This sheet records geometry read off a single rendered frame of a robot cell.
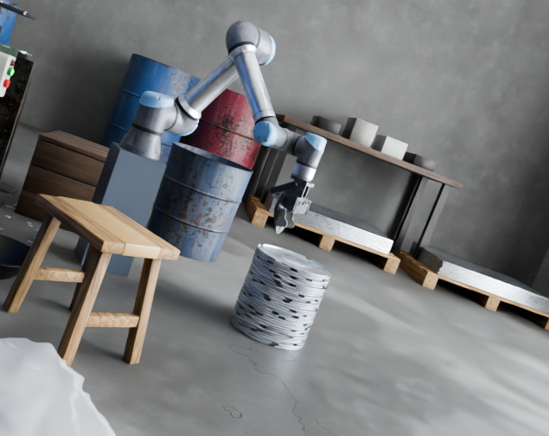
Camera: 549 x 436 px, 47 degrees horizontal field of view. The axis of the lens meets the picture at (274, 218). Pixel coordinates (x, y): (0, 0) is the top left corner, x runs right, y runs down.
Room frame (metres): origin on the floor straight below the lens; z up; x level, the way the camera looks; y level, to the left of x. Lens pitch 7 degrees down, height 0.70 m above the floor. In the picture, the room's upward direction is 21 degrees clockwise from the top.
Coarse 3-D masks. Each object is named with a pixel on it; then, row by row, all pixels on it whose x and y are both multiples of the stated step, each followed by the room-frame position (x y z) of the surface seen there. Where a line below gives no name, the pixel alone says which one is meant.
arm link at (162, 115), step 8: (144, 96) 2.28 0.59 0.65; (152, 96) 2.27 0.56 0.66; (160, 96) 2.28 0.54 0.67; (168, 96) 2.36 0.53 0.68; (144, 104) 2.27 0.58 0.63; (152, 104) 2.27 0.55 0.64; (160, 104) 2.28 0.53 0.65; (168, 104) 2.30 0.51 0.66; (136, 112) 2.30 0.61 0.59; (144, 112) 2.27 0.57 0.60; (152, 112) 2.27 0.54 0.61; (160, 112) 2.28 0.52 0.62; (168, 112) 2.31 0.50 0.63; (176, 112) 2.36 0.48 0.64; (136, 120) 2.28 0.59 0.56; (144, 120) 2.27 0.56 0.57; (152, 120) 2.27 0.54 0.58; (160, 120) 2.29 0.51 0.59; (168, 120) 2.32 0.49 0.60; (176, 120) 2.36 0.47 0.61; (152, 128) 2.28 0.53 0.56; (160, 128) 2.30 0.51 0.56; (168, 128) 2.36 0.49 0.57
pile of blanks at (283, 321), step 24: (264, 264) 2.16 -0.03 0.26; (264, 288) 2.14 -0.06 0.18; (288, 288) 2.12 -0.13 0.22; (312, 288) 2.15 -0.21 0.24; (240, 312) 2.18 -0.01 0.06; (264, 312) 2.15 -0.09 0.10; (288, 312) 2.13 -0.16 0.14; (312, 312) 2.19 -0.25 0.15; (264, 336) 2.13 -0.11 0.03; (288, 336) 2.17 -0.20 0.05
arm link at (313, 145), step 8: (312, 136) 2.12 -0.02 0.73; (296, 144) 2.14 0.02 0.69; (304, 144) 2.13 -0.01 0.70; (312, 144) 2.12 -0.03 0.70; (320, 144) 2.12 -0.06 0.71; (296, 152) 2.15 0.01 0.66; (304, 152) 2.12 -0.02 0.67; (312, 152) 2.12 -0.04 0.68; (320, 152) 2.13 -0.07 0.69; (304, 160) 2.12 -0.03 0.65; (312, 160) 2.12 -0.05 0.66; (312, 168) 2.13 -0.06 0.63
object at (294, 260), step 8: (264, 248) 2.28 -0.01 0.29; (272, 248) 2.35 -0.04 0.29; (280, 248) 2.40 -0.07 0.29; (272, 256) 2.20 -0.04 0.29; (280, 256) 2.24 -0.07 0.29; (288, 256) 2.28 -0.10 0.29; (296, 256) 2.37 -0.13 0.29; (304, 256) 2.41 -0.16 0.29; (288, 264) 2.17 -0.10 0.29; (296, 264) 2.21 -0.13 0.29; (304, 264) 2.25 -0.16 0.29; (312, 264) 2.34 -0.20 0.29; (320, 264) 2.37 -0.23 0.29; (304, 272) 2.13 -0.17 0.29; (312, 272) 2.18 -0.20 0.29; (320, 272) 2.23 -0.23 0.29; (328, 272) 2.29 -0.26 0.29
